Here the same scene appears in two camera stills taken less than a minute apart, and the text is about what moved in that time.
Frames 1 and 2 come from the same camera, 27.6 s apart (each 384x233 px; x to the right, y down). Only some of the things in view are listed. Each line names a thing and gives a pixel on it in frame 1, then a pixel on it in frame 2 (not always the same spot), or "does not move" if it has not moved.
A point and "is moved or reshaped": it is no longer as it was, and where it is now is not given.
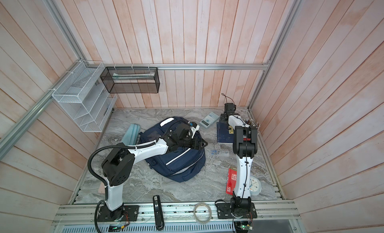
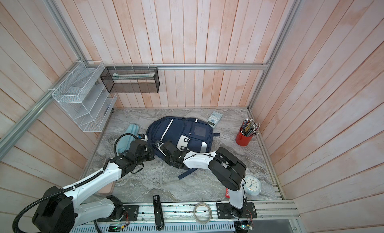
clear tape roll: [208, 220] does not move
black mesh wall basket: [131, 80] does not move
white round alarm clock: [255, 186] does not move
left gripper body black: [189, 142] → [148, 155]
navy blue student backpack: [181, 165] is moved or reshaped
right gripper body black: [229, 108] → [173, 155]
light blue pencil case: [131, 135] does not move
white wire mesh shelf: [83, 96] does not move
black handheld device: [159, 222] does not move
